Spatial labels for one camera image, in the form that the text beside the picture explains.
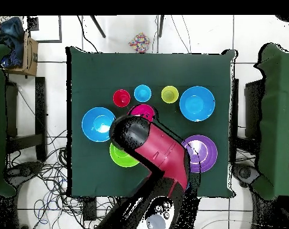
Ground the pink bowl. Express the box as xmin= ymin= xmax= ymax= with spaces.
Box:
xmin=127 ymin=104 xmax=157 ymax=120

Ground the green bowl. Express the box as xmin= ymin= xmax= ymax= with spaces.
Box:
xmin=109 ymin=142 xmax=141 ymax=168

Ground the large light blue bowl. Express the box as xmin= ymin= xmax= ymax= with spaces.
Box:
xmin=81 ymin=107 xmax=117 ymax=143
xmin=179 ymin=86 xmax=216 ymax=122

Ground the purple bowl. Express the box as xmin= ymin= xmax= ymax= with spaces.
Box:
xmin=181 ymin=134 xmax=218 ymax=174

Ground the light blue cup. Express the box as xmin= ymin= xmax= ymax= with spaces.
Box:
xmin=133 ymin=84 xmax=153 ymax=103

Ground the red cup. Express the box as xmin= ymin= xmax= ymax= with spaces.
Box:
xmin=112 ymin=89 xmax=131 ymax=108

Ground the yellow cup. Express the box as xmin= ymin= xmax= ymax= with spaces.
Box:
xmin=161 ymin=85 xmax=179 ymax=104

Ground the dark green tablecloth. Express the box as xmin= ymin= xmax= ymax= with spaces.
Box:
xmin=66 ymin=46 xmax=238 ymax=199

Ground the colourful patterned box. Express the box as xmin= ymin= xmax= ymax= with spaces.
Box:
xmin=128 ymin=32 xmax=151 ymax=54

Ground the black tripod leg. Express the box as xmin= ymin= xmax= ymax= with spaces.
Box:
xmin=158 ymin=15 xmax=165 ymax=38
xmin=89 ymin=15 xmax=107 ymax=39

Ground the black stool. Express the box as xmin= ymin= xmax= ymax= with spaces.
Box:
xmin=5 ymin=76 xmax=48 ymax=162
xmin=244 ymin=79 xmax=266 ymax=140

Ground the cardboard box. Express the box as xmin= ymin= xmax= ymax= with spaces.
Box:
xmin=5 ymin=35 xmax=39 ymax=77

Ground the blue denim cloth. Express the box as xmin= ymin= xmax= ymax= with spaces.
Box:
xmin=0 ymin=16 xmax=25 ymax=69

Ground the black cable tangle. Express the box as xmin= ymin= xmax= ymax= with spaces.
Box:
xmin=5 ymin=128 xmax=116 ymax=229

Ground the grey pedestal foot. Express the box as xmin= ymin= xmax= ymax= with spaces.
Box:
xmin=4 ymin=161 xmax=43 ymax=183
xmin=232 ymin=163 xmax=260 ymax=187

